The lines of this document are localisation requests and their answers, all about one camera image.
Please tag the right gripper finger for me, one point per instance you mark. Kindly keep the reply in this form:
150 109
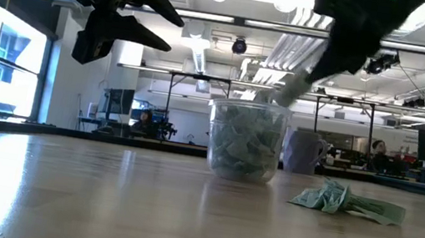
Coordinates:
344 58

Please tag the clear plastic cup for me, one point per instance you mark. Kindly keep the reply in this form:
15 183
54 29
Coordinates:
210 135

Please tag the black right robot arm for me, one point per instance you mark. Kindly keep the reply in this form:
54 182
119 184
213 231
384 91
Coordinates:
402 6

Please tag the black ceiling spotlight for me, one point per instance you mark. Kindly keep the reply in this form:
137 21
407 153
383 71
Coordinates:
414 102
381 64

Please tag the long ceiling light strip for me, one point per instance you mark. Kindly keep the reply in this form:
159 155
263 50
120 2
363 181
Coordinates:
409 46
211 16
277 26

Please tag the dark computer monitor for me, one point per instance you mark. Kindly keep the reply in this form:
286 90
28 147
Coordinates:
120 101

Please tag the person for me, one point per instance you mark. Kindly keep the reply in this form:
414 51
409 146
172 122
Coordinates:
145 119
379 148

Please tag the lavender faceted mug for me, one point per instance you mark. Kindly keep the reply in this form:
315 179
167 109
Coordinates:
302 153

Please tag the crumpled bills right of cup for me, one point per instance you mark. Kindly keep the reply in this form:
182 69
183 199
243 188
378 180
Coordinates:
323 196

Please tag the black overhead workstation frame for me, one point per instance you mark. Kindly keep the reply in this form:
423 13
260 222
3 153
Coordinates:
201 77

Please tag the black dome camera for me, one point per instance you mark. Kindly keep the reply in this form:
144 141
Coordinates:
239 46

